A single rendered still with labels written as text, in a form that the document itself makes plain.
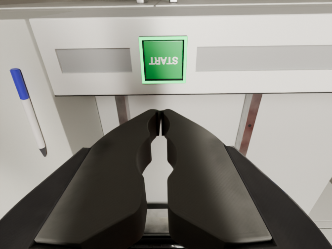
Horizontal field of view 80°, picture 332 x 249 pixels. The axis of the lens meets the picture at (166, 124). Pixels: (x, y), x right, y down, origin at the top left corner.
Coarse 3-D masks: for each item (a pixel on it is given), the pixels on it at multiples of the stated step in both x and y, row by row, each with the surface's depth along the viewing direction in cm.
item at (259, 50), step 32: (64, 32) 23; (96, 32) 23; (128, 32) 23; (160, 32) 23; (192, 32) 23; (224, 32) 23; (256, 32) 23; (288, 32) 23; (320, 32) 23; (64, 64) 25; (96, 64) 25; (128, 64) 25; (192, 64) 25; (224, 64) 25; (256, 64) 25; (288, 64) 25; (320, 64) 25
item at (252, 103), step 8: (248, 96) 41; (256, 96) 39; (248, 104) 41; (256, 104) 40; (248, 112) 41; (256, 112) 41; (248, 120) 42; (240, 128) 46; (248, 128) 43; (240, 136) 46; (248, 136) 44; (240, 144) 46; (248, 144) 46
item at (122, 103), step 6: (120, 96) 39; (126, 96) 41; (120, 102) 40; (126, 102) 41; (120, 108) 41; (126, 108) 41; (120, 114) 41; (126, 114) 41; (120, 120) 42; (126, 120) 42
